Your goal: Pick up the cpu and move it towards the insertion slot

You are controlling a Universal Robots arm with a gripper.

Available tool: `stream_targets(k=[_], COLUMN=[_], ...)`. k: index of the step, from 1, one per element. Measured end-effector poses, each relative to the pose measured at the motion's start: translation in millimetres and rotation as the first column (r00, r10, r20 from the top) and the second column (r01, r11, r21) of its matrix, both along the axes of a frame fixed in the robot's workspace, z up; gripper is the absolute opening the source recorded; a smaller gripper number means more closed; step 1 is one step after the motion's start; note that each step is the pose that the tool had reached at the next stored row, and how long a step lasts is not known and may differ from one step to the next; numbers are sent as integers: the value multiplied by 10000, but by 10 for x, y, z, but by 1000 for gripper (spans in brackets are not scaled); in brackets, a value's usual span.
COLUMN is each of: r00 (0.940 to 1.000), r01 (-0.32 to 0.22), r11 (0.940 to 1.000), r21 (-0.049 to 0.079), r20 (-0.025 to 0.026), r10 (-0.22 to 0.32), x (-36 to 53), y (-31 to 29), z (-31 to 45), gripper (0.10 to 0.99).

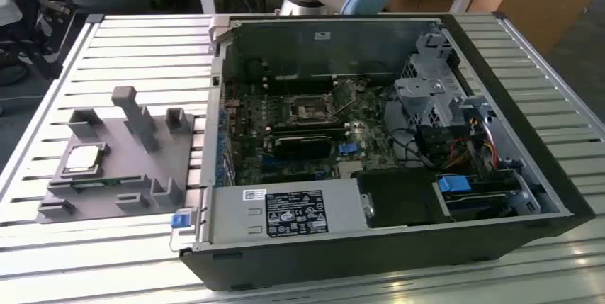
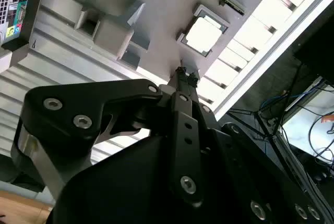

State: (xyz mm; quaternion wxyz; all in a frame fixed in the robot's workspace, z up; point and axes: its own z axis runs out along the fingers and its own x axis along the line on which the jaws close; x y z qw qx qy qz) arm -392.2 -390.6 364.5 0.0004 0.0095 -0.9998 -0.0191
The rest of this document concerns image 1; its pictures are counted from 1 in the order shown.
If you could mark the thin metal locking lever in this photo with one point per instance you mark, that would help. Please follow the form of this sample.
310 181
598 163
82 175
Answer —
347 106

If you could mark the white barcode sticker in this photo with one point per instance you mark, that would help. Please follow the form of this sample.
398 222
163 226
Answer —
255 194

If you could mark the green motherboard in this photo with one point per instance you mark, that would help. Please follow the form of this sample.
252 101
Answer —
374 137

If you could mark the blue case latch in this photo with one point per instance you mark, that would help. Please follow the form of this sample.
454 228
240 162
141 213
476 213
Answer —
182 221

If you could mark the CPU socket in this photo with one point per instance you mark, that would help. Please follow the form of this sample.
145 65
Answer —
310 110

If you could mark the black graphics card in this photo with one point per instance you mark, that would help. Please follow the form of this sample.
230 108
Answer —
303 148

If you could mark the black open PC case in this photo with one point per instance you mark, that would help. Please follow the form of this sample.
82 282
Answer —
359 265

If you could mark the black RAM slot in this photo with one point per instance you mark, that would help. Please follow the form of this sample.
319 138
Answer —
307 127
307 133

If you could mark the small silver heatsink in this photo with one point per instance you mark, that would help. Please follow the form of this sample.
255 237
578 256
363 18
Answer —
352 170

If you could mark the silver power supply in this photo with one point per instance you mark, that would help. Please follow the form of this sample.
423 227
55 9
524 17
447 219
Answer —
236 219

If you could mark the silver CPU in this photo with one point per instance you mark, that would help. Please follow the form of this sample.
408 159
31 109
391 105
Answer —
85 157

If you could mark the blue board connector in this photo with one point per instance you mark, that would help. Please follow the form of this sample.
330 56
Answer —
347 149

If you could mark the blue disk carrier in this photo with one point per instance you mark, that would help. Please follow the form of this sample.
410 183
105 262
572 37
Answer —
454 183

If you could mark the black drive bay cover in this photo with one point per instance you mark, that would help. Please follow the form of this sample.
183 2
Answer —
402 197

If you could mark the white case sticker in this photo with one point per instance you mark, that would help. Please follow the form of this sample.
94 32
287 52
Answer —
322 35

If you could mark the metal disk bay cage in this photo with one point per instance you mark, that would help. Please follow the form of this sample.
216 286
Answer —
426 98

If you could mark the grey parts rack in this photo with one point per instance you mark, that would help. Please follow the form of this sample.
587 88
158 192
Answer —
123 162

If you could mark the black equipment stand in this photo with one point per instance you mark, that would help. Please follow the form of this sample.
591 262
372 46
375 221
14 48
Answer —
43 34

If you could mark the black rating label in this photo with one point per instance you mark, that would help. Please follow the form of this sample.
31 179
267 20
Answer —
295 213

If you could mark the green RAM stick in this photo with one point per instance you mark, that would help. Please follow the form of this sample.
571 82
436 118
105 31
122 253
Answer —
95 182

